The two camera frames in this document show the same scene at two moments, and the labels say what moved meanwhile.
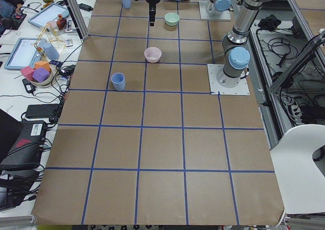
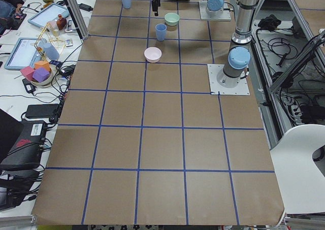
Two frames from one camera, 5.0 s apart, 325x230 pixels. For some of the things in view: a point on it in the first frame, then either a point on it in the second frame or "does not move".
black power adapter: [41, 110] does not move
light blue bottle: [50, 50] does not move
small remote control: [68, 42] does not move
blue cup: [118, 80] to [161, 31]
